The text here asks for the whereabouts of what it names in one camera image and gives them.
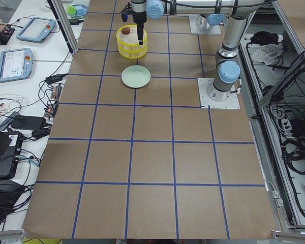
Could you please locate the white cloth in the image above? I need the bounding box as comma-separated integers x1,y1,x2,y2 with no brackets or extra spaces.
251,44,284,66

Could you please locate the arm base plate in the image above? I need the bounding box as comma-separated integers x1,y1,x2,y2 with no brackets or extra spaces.
197,78,240,110
189,14,221,36

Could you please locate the far teach pendant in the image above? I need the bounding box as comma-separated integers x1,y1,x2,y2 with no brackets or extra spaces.
16,17,56,43

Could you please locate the teach pendant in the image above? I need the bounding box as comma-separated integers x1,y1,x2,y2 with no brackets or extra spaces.
0,48,33,83
16,17,56,43

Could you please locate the brown bun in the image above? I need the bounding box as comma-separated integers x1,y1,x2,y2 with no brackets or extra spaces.
121,26,131,35

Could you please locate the yellow steamer layer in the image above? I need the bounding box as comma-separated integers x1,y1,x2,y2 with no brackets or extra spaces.
116,24,148,49
118,45,148,59

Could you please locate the near teach pendant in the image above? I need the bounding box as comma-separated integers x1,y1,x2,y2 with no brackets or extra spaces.
0,48,33,83

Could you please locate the black power adapter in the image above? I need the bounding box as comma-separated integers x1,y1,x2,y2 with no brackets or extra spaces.
68,19,84,25

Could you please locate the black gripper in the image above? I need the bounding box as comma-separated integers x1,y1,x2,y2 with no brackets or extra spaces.
120,0,146,45

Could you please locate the green foam cube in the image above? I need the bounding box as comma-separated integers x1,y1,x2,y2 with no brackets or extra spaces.
66,5,76,15

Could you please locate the blue plate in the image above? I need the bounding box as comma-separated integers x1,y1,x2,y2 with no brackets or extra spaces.
66,4,88,19

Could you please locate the light green plate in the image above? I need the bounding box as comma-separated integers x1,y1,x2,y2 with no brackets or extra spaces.
121,65,151,88

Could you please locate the aluminium frame post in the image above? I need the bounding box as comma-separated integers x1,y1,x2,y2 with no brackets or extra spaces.
48,0,79,55

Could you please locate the blue foam cube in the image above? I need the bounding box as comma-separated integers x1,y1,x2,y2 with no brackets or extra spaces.
74,5,87,16

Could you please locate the yellow steamer top layer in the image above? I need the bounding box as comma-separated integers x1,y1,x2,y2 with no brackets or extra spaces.
116,24,148,49

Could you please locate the black laptop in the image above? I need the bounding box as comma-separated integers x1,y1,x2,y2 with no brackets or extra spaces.
0,131,22,180

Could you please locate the yellow steamer bottom layer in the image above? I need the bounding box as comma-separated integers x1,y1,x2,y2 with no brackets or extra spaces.
118,45,148,59

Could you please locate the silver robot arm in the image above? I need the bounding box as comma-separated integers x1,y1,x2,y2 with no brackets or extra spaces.
120,1,268,98

